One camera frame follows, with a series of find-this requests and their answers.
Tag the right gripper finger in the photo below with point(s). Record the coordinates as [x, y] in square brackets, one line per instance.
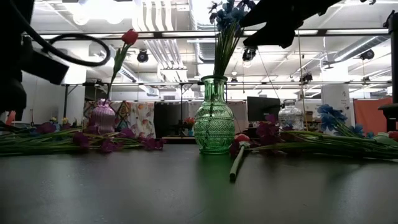
[273, 37]
[252, 18]

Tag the blue artificial flower bunch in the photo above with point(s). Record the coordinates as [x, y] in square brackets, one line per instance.
[332, 116]
[225, 18]

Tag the green patterned glass vase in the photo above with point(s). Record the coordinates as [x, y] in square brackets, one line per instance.
[214, 124]

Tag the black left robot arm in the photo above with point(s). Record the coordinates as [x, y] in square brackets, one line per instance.
[12, 77]

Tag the pink ribbed glass vase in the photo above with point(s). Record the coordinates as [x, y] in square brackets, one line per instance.
[102, 117]

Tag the clear glass vase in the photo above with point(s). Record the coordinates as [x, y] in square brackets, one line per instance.
[290, 116]

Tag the black ceiling spotlight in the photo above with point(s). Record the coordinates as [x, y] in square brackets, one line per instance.
[248, 54]
[367, 54]
[143, 56]
[307, 77]

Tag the black metal rack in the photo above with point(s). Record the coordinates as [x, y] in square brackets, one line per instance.
[66, 102]

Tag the black computer monitor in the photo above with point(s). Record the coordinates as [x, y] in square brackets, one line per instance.
[263, 109]

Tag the white cabinet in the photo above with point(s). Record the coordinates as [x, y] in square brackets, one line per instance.
[337, 96]

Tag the white floral cloth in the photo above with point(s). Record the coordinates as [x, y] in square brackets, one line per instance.
[143, 119]

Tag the background flower pot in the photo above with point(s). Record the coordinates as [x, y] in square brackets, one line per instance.
[189, 122]

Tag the orange partition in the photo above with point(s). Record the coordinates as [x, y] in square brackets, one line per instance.
[371, 115]

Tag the black curtain panel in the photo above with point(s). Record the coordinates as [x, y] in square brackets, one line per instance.
[169, 118]

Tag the black table mat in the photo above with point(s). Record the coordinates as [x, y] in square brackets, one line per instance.
[186, 193]

